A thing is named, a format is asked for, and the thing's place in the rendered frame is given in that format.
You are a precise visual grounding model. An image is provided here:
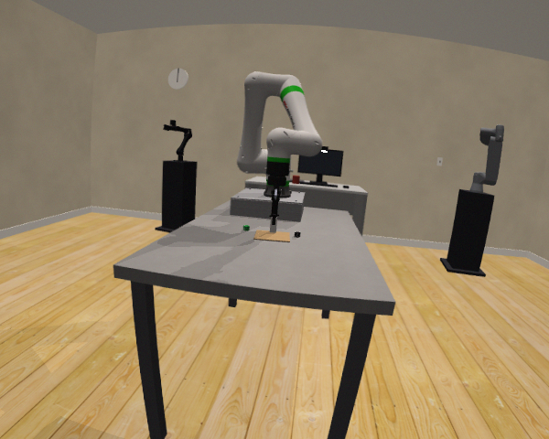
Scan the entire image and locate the tan mat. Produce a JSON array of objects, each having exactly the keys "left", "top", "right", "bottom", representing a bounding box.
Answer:
[{"left": 253, "top": 230, "right": 290, "bottom": 242}]

